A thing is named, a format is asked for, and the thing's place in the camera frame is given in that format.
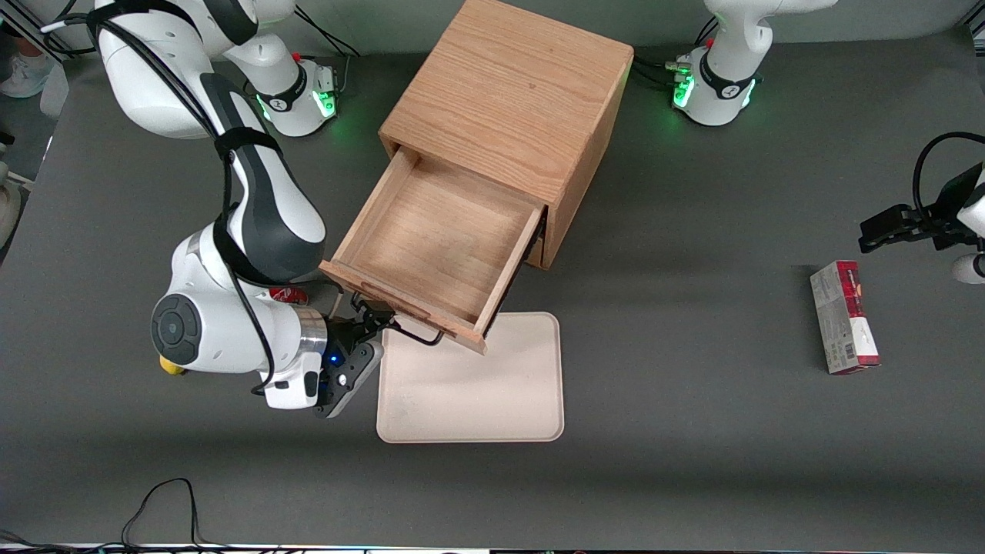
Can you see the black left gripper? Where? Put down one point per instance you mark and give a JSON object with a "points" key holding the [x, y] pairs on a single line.
{"points": [[944, 218]]}

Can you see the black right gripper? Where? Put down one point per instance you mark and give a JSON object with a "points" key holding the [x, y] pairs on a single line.
{"points": [[343, 335]]}

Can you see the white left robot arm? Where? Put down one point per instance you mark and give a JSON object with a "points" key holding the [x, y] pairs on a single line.
{"points": [[723, 92]]}

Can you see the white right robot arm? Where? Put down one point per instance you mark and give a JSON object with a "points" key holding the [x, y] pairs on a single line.
{"points": [[215, 338]]}

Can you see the wooden drawer cabinet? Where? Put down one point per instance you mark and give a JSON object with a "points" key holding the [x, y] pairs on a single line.
{"points": [[508, 77]]}

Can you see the red soda bottle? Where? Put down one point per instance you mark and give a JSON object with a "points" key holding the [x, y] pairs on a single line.
{"points": [[291, 295]]}

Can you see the grey and red carton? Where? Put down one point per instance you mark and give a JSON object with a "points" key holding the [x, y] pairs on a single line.
{"points": [[845, 319]]}

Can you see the beige rectangular tray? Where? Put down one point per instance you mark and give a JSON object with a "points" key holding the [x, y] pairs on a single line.
{"points": [[477, 400]]}

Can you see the yellow lemon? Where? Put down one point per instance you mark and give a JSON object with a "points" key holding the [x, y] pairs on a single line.
{"points": [[171, 366]]}

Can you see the white sneaker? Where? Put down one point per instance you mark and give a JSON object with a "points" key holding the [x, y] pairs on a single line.
{"points": [[23, 73]]}

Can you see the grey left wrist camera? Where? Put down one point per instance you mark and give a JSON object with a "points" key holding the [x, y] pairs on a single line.
{"points": [[968, 269]]}

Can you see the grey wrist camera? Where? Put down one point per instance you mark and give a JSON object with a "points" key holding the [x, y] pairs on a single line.
{"points": [[292, 391], [968, 269]]}

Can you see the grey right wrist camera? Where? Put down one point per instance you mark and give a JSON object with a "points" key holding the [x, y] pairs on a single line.
{"points": [[292, 391]]}

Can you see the metal frame rail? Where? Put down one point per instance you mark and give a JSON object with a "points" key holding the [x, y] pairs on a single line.
{"points": [[31, 35]]}

